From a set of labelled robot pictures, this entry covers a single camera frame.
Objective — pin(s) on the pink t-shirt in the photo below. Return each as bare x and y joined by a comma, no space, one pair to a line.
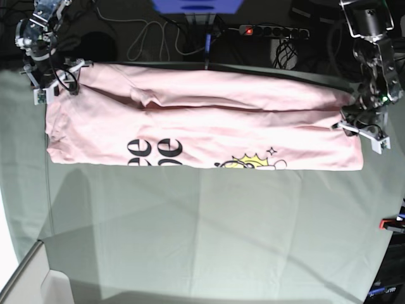
141,116

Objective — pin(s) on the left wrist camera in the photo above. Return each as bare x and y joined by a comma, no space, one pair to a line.
379,145

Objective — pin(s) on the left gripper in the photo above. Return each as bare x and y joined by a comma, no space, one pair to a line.
357,121

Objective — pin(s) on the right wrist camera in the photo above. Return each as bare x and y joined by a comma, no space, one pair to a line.
41,97

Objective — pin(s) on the blue clamp handle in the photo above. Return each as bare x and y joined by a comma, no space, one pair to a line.
207,44

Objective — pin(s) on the black power strip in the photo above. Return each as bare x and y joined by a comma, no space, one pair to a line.
274,32

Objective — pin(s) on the white bin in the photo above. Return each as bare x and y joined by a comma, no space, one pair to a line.
35,282

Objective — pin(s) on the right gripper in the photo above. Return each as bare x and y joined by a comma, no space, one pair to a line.
57,79

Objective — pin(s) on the red right table clamp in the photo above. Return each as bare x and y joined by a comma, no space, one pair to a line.
395,225

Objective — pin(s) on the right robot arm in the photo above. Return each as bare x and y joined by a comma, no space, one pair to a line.
37,35

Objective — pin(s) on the blue box at top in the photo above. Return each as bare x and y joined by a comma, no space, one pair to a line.
197,6

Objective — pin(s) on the green table cloth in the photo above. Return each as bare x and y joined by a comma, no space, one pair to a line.
179,234

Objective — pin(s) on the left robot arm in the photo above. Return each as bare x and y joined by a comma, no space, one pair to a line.
369,23

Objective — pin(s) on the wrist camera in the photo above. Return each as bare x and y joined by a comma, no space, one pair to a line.
41,97
379,145

